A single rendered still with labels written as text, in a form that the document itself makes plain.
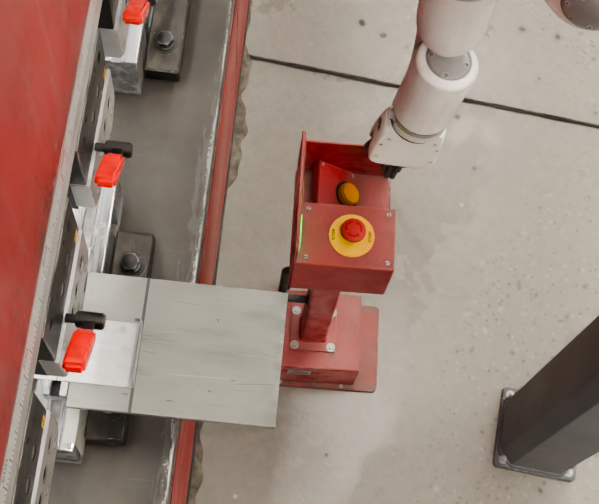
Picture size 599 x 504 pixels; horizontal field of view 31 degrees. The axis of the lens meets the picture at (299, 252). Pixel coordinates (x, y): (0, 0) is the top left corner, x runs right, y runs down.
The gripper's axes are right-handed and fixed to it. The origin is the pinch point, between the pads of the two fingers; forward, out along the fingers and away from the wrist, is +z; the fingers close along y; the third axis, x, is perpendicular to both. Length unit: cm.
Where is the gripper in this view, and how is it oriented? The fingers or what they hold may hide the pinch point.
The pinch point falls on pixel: (391, 164)
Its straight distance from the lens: 169.6
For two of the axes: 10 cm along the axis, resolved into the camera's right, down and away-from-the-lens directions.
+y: 9.9, 1.1, 1.2
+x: 0.6, -9.3, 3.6
